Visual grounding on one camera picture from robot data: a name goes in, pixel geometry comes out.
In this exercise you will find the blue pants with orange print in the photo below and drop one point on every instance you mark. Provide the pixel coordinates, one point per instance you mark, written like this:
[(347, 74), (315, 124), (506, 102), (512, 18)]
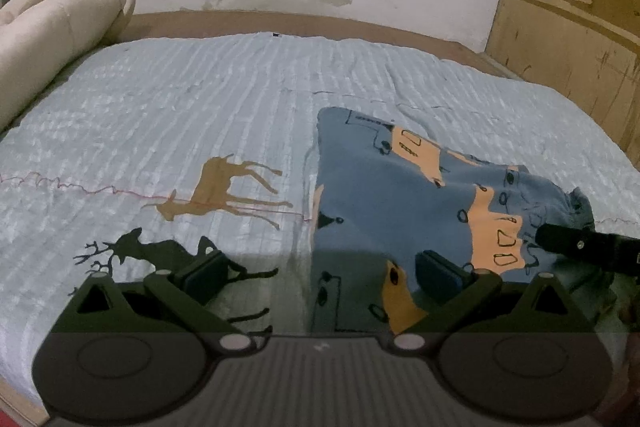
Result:
[(390, 202)]

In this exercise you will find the beige rolled duvet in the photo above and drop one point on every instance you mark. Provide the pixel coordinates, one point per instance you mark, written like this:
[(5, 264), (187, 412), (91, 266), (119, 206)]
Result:
[(50, 37)]

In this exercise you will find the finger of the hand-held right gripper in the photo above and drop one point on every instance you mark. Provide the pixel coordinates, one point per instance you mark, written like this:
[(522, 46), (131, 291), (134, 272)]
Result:
[(585, 247)]

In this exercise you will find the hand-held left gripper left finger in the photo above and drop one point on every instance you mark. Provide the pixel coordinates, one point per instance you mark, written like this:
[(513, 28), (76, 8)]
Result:
[(205, 277)]

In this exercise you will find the scuffed plywood board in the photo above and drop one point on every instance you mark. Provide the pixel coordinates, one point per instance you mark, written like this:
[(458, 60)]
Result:
[(575, 22)]

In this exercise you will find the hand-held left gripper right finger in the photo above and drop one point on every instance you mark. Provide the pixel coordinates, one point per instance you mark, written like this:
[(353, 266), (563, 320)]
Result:
[(440, 277)]

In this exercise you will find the light blue deer-print bedspread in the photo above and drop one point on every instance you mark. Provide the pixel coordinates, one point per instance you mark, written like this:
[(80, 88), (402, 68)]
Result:
[(200, 107)]

